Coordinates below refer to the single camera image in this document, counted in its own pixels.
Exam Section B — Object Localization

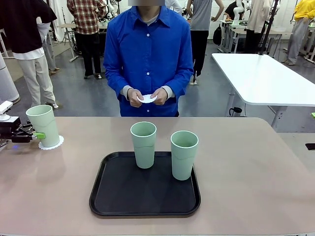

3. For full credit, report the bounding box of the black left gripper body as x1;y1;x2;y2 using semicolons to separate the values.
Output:
0;117;21;143

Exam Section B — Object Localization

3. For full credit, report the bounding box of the pale green tall cup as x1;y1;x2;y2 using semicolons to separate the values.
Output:
170;130;199;181
130;121;158;169
26;105;60;148

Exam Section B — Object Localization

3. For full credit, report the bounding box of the white paper doily coaster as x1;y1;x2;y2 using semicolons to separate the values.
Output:
38;135;65;150
136;94;157;104

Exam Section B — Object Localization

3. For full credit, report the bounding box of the person's right forearm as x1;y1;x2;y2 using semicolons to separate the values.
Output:
104;68;135;100

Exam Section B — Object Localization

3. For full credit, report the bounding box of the person's left forearm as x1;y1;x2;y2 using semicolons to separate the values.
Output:
162;68;195;99

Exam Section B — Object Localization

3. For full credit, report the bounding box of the person's right hand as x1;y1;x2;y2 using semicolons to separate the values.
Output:
127;88;145;108

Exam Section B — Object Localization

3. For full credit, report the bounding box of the person's left hand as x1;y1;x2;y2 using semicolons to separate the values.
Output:
150;88;169;106

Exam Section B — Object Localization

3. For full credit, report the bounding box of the white cylinder appliance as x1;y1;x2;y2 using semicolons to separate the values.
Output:
0;53;21;104

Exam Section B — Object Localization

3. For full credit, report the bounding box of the person in white shirt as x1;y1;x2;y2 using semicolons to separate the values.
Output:
36;16;61;74

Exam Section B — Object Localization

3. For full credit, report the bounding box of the person in black top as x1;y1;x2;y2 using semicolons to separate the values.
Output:
0;0;59;110

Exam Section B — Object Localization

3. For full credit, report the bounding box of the white background desk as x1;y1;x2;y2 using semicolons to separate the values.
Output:
57;23;79;62

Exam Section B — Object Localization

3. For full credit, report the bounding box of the person in plaid shirt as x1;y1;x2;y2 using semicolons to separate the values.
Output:
66;0;107;79

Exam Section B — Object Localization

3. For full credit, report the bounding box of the black plastic tray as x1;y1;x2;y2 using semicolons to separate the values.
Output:
89;151;201;217

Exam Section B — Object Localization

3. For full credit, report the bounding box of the person in blue shirt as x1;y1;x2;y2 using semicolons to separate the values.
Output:
103;0;195;118

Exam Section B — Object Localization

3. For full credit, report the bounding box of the person in grey shirt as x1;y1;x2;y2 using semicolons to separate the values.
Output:
186;0;224;78

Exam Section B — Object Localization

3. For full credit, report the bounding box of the black hanging bag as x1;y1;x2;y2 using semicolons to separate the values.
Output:
213;24;223;46

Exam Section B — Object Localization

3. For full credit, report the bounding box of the person in black shirt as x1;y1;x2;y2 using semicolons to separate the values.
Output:
225;1;244;20

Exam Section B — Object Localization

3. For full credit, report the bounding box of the white table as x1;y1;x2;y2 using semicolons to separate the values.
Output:
211;53;315;133

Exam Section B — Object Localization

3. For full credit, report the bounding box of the person in cream coat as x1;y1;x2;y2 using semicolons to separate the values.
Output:
246;0;273;54

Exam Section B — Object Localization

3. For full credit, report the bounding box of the black tripod pole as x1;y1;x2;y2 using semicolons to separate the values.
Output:
258;0;281;56

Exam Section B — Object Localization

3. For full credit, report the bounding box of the grey background desk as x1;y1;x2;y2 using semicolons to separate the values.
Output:
220;19;295;54

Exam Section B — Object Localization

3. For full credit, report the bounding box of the person in yellow hoodie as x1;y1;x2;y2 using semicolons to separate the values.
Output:
286;0;315;66

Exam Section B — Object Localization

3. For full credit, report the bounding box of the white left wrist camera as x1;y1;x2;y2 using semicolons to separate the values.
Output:
0;100;13;121

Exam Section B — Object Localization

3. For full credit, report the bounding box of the black table crank handle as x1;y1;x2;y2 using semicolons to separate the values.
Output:
228;107;243;117

